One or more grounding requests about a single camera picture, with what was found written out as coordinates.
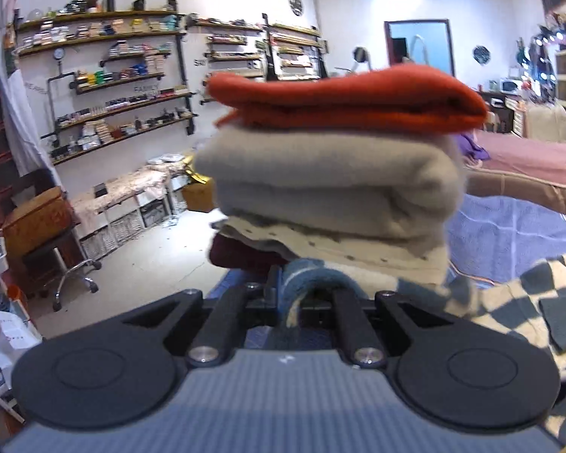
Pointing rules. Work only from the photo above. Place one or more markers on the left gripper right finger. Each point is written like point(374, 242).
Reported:
point(357, 338)

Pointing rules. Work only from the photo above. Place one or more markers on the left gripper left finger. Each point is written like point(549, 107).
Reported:
point(238, 309)

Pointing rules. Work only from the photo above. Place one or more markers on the green cream checkered sweater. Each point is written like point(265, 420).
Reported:
point(531, 307)

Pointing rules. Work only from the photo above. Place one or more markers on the dark red folded garment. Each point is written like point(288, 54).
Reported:
point(230, 253)

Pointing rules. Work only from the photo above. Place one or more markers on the cream dotted folded garment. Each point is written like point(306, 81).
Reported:
point(373, 263)

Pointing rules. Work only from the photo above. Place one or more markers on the beige folded sweater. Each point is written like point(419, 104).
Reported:
point(399, 188)

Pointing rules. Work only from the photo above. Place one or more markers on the blue plaid bedsheet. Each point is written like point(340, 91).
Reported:
point(489, 239)

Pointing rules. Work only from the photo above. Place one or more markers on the black rolling stool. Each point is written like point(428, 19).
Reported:
point(33, 234)

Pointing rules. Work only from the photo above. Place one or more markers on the purple garment on bed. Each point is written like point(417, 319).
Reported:
point(470, 150)

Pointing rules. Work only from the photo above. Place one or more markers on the orange folded sweater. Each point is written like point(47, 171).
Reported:
point(404, 98)

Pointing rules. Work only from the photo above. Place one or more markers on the wall shelves with small items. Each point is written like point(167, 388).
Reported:
point(124, 73)

